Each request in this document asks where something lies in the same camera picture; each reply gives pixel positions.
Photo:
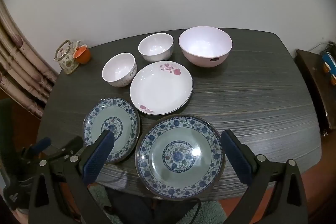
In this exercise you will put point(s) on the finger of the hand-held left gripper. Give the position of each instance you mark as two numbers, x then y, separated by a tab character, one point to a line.
69	146
40	145

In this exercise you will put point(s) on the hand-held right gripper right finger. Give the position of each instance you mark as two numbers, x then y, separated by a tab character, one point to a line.
236	158

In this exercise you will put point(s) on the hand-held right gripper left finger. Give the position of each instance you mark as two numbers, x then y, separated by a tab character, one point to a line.
99	154

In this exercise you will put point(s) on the small blue floral plate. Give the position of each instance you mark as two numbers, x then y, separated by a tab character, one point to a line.
126	119

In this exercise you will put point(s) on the large blue floral plate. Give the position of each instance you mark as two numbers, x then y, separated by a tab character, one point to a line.
181	155

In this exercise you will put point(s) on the white bowl with black lettering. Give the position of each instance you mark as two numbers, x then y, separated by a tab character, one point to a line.
118	70

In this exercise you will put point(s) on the white plate with pink flowers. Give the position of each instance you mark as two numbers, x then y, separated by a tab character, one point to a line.
160	87

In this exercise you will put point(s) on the large pink bowl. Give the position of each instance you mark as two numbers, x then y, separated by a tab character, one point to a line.
204	45

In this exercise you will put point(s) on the white bowl with blue pattern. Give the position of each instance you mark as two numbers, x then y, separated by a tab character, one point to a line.
155	47

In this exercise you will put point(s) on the person's legs in dark trousers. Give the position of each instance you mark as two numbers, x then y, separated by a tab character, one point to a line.
136	203

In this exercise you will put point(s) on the beige patterned curtain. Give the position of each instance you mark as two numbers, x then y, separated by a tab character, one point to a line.
21	74

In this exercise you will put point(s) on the floral ceramic teapot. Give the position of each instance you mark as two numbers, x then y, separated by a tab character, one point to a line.
67	61

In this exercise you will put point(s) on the orange cup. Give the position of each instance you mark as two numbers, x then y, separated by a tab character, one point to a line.
82	54

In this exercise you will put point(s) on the dark wooden side cabinet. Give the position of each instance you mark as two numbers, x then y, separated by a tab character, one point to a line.
315	87

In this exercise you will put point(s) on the blue orange object on cabinet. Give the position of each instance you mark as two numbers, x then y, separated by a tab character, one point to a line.
329	66

